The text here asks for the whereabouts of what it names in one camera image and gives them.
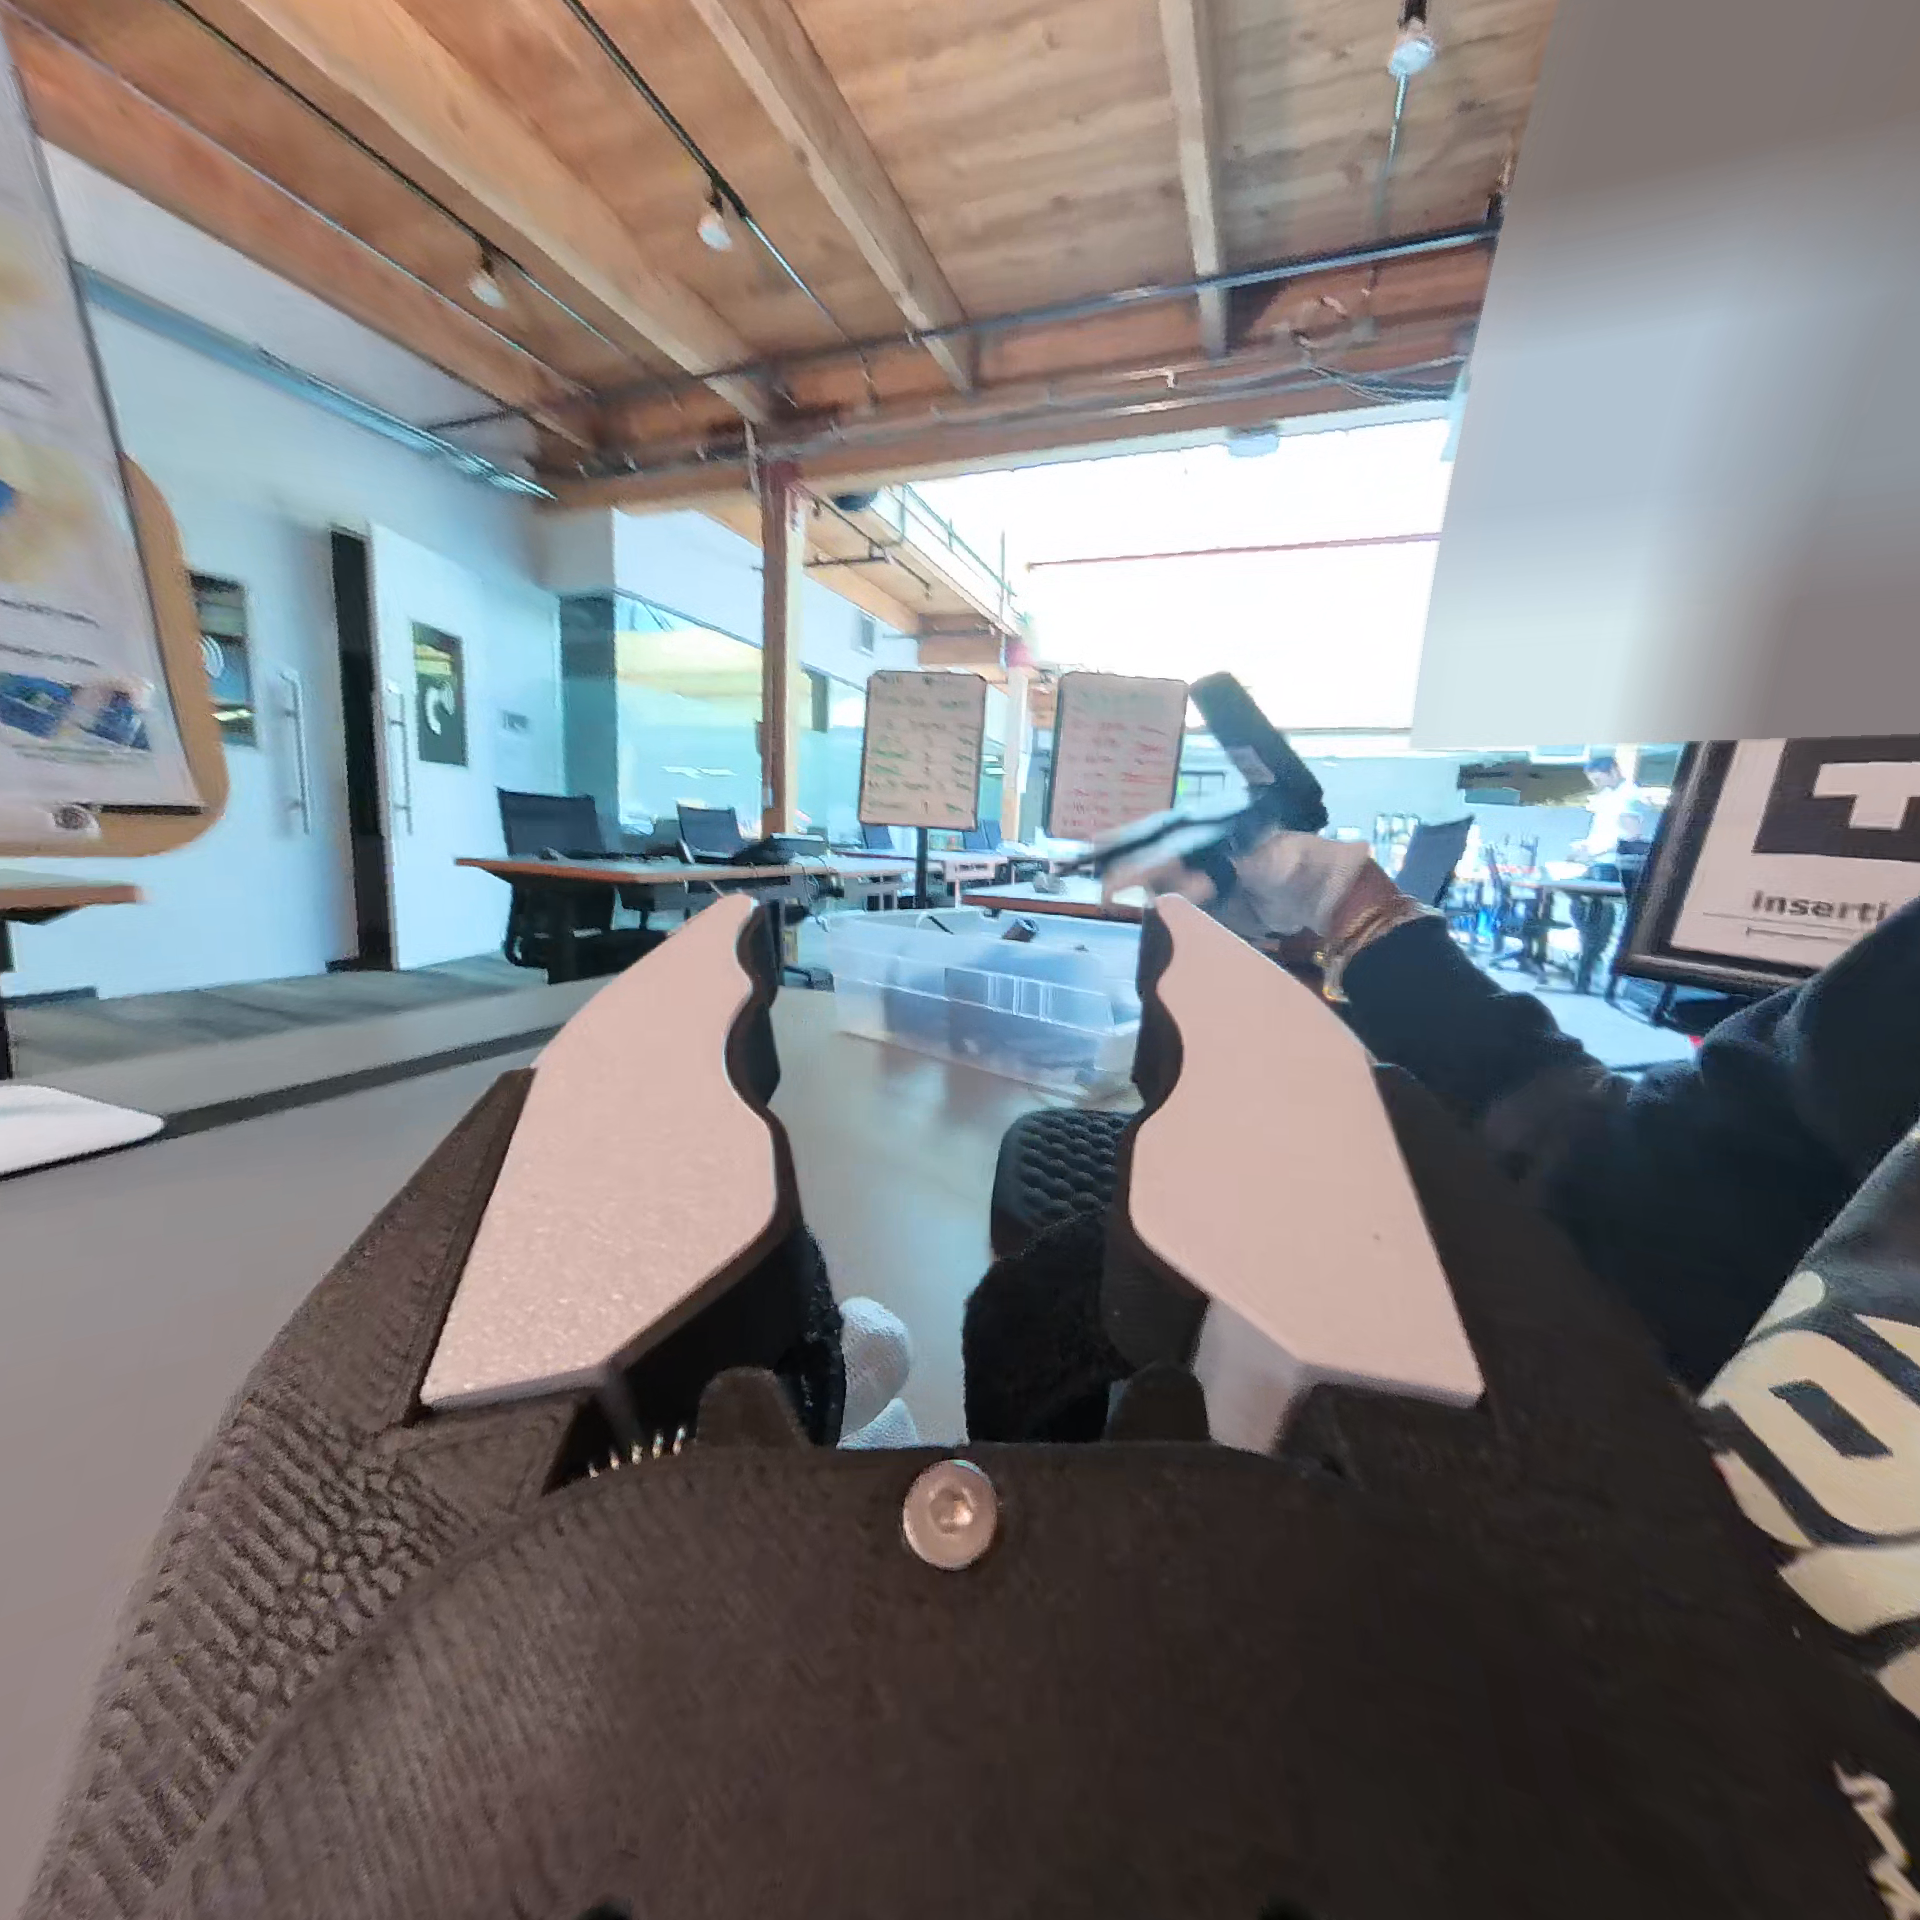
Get office desk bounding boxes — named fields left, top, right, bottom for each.
left=455, top=847, right=921, bottom=984

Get square marker sign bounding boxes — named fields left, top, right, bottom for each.
left=1613, top=735, right=1920, bottom=1000

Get clear plastic organizer box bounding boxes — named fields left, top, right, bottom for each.
left=822, top=904, right=1155, bottom=1094

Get gold bracelets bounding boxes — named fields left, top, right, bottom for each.
left=1309, top=889, right=1434, bottom=1005

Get dark phone pictogram sign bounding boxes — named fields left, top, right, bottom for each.
left=409, top=618, right=470, bottom=770

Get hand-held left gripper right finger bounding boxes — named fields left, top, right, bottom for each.
left=1118, top=894, right=1489, bottom=1454

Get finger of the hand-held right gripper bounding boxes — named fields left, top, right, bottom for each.
left=1072, top=815, right=1229, bottom=878
left=1104, top=848, right=1248, bottom=913

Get person's right forearm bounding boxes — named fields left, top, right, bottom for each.
left=1339, top=900, right=1920, bottom=1390

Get black mesh cushion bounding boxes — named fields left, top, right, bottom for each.
left=990, top=1105, right=1147, bottom=1266

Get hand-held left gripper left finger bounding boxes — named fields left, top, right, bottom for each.
left=421, top=894, right=804, bottom=1413

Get wooden support post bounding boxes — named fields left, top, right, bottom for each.
left=754, top=456, right=801, bottom=842

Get person's right hand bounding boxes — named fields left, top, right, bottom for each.
left=1222, top=828, right=1422, bottom=967

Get handwritten whiteboard on stand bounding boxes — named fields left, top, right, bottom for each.
left=1042, top=670, right=1192, bottom=850
left=854, top=666, right=992, bottom=873

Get printed instruction sheet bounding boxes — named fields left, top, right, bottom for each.
left=0, top=31, right=208, bottom=820

